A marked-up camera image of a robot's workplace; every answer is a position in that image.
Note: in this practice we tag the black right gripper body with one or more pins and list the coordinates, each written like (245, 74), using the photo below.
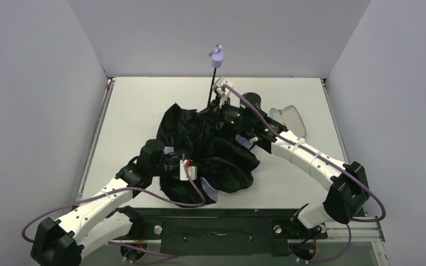
(215, 110)

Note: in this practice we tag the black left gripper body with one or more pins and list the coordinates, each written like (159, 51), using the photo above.
(178, 161)

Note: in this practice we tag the lilac black umbrella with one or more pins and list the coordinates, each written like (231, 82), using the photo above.
(222, 163)

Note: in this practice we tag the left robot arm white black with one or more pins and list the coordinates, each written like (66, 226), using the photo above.
(104, 217)

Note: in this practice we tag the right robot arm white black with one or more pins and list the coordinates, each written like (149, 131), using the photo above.
(346, 184)

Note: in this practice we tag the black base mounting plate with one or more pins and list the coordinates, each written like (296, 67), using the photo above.
(206, 231)

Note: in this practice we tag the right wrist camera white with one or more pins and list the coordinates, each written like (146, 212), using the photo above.
(221, 88)

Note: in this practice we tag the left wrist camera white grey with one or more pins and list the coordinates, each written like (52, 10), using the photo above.
(187, 171)

